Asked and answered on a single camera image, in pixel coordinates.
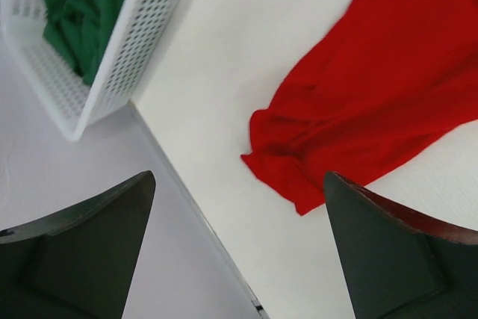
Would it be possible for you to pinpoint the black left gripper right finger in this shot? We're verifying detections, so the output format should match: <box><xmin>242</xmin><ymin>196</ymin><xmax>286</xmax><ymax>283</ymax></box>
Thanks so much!
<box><xmin>323</xmin><ymin>172</ymin><xmax>477</xmax><ymax>318</ymax></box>

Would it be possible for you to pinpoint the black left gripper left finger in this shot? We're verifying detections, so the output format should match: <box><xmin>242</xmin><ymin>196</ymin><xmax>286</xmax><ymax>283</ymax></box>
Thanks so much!
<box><xmin>1</xmin><ymin>171</ymin><xmax>155</xmax><ymax>318</ymax></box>

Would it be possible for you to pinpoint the red t shirt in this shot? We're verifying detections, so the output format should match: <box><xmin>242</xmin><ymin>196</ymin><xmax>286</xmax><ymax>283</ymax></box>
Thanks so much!
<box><xmin>241</xmin><ymin>0</ymin><xmax>477</xmax><ymax>215</ymax></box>

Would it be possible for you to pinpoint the white plastic basket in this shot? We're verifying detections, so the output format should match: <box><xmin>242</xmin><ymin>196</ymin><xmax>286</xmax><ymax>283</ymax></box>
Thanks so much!
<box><xmin>1</xmin><ymin>0</ymin><xmax>179</xmax><ymax>141</ymax></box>

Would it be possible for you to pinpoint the green t shirt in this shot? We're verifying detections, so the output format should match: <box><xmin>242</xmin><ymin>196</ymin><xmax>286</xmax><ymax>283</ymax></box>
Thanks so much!
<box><xmin>43</xmin><ymin>0</ymin><xmax>124</xmax><ymax>86</ymax></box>

